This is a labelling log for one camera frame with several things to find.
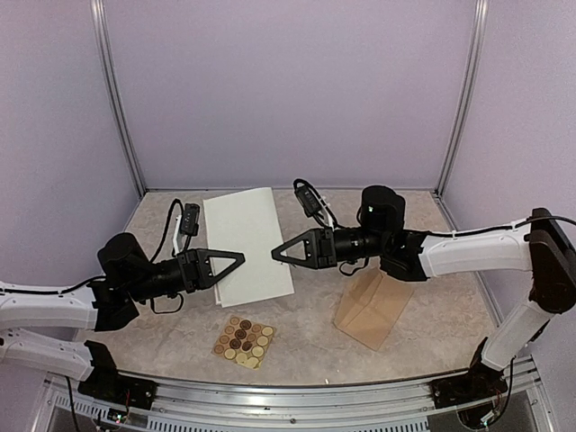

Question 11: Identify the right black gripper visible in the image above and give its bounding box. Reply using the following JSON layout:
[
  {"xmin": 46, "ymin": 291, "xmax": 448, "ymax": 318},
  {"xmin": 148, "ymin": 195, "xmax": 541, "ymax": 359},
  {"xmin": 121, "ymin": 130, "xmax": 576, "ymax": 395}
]
[{"xmin": 272, "ymin": 225, "xmax": 389, "ymax": 268}]

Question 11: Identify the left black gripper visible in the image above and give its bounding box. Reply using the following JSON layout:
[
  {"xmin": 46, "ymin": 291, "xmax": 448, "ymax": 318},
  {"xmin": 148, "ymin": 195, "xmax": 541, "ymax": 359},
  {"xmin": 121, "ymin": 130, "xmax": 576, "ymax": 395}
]
[{"xmin": 126, "ymin": 247, "xmax": 245, "ymax": 302}]

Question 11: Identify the ornate bordered letter paper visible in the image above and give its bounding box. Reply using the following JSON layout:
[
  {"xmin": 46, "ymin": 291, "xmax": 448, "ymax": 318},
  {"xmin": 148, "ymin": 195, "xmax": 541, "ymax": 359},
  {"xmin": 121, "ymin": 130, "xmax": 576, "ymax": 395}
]
[{"xmin": 203, "ymin": 187, "xmax": 294, "ymax": 308}]

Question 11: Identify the brown kraft envelope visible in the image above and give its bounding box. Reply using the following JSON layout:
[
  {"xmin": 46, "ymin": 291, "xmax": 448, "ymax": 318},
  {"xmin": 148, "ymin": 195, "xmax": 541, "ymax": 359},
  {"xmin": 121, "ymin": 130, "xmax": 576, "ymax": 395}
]
[{"xmin": 334, "ymin": 269, "xmax": 414, "ymax": 351}]

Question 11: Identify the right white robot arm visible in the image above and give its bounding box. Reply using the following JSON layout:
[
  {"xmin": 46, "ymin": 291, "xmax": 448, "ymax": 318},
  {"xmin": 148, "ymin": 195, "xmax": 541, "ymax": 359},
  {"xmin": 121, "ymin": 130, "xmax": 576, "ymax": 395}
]
[{"xmin": 271, "ymin": 179, "xmax": 575, "ymax": 400}]

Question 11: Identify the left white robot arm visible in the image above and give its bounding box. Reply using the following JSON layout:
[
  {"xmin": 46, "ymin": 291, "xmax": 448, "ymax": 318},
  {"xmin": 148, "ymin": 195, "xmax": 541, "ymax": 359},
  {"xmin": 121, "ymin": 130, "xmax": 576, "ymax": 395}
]
[{"xmin": 1, "ymin": 233, "xmax": 245, "ymax": 401}]

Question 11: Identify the round sticker sheet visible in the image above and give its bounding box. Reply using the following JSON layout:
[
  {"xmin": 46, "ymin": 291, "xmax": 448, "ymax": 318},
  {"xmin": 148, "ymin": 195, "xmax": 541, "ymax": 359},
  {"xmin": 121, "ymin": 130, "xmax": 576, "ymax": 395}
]
[{"xmin": 211, "ymin": 315, "xmax": 276, "ymax": 370}]

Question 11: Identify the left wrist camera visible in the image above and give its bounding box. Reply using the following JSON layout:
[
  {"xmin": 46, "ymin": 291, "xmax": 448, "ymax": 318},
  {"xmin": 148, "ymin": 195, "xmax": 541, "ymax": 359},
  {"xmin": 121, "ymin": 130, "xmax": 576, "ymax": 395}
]
[{"xmin": 172, "ymin": 203, "xmax": 201, "ymax": 255}]

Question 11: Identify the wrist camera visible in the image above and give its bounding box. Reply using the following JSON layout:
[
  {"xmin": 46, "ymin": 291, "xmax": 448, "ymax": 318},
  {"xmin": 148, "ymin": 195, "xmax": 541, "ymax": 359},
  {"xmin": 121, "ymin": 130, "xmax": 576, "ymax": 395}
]
[
  {"xmin": 292, "ymin": 178, "xmax": 338, "ymax": 229},
  {"xmin": 172, "ymin": 203, "xmax": 201, "ymax": 255}
]

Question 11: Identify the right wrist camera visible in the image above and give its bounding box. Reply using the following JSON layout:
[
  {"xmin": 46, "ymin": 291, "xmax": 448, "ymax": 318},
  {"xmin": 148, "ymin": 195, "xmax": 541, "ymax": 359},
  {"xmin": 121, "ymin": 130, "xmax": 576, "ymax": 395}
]
[{"xmin": 292, "ymin": 178, "xmax": 338, "ymax": 229}]

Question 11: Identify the front aluminium rail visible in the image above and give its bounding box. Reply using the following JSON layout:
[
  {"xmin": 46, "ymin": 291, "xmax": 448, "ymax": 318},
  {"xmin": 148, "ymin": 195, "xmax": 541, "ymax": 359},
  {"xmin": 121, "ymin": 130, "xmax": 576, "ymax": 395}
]
[{"xmin": 30, "ymin": 358, "xmax": 554, "ymax": 431}]

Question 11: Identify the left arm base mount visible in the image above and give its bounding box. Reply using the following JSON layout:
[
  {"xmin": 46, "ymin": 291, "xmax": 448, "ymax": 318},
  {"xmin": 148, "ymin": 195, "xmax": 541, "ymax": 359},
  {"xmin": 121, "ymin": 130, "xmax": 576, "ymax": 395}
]
[{"xmin": 77, "ymin": 340, "xmax": 158, "ymax": 410}]

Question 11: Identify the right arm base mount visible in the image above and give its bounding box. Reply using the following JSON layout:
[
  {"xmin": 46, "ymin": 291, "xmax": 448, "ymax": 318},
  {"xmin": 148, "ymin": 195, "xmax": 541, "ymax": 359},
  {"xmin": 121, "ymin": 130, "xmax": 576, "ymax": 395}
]
[{"xmin": 429, "ymin": 338, "xmax": 509, "ymax": 409}]

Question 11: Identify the left aluminium frame post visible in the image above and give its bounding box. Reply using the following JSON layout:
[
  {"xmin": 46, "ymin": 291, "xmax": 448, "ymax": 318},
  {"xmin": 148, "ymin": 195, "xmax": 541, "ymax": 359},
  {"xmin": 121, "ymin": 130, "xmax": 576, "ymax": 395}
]
[{"xmin": 90, "ymin": 0, "xmax": 148, "ymax": 199}]

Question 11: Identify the aluminium frame post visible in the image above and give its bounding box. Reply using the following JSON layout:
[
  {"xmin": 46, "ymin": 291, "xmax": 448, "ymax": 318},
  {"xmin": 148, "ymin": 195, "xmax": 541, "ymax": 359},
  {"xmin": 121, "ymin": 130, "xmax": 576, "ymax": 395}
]
[
  {"xmin": 435, "ymin": 0, "xmax": 489, "ymax": 201},
  {"xmin": 90, "ymin": 0, "xmax": 148, "ymax": 199}
]

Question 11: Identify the right aluminium frame post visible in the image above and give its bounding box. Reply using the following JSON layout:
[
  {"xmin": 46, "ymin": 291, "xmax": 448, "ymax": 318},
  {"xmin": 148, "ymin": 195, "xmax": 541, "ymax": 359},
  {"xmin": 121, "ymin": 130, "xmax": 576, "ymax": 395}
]
[{"xmin": 435, "ymin": 0, "xmax": 489, "ymax": 201}]

